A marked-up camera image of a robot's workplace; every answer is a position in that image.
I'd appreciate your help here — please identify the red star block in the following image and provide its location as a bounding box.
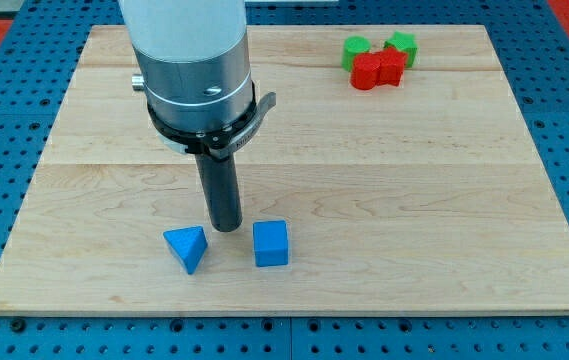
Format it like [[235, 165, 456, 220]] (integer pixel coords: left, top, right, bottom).
[[375, 47, 408, 87]]

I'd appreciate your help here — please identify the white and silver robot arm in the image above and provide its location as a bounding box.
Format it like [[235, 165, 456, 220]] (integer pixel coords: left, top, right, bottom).
[[119, 0, 254, 133]]

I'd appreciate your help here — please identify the green star block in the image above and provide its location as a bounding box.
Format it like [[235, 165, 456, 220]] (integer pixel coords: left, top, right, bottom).
[[384, 31, 419, 68]]

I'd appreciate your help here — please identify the black tool clamp ring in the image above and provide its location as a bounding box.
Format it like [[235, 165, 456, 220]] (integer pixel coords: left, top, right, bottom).
[[146, 82, 278, 161]]

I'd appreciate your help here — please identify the blue cube block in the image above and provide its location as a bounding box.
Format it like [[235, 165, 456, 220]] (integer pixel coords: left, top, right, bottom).
[[253, 220, 289, 267]]

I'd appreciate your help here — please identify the red cylinder block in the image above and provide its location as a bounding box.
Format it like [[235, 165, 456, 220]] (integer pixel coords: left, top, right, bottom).
[[350, 53, 381, 90]]

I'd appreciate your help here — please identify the blue triangular prism block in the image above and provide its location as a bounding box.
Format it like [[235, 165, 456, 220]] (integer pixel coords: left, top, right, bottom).
[[163, 226, 208, 275]]

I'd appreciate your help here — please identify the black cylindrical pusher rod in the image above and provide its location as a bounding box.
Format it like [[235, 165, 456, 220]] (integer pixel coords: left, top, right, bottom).
[[195, 155, 242, 232]]

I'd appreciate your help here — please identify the green cylinder block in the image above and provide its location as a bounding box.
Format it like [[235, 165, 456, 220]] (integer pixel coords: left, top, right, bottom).
[[341, 35, 371, 72]]

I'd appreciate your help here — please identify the light wooden board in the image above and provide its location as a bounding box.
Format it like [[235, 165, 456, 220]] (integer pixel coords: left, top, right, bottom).
[[0, 25, 569, 317]]

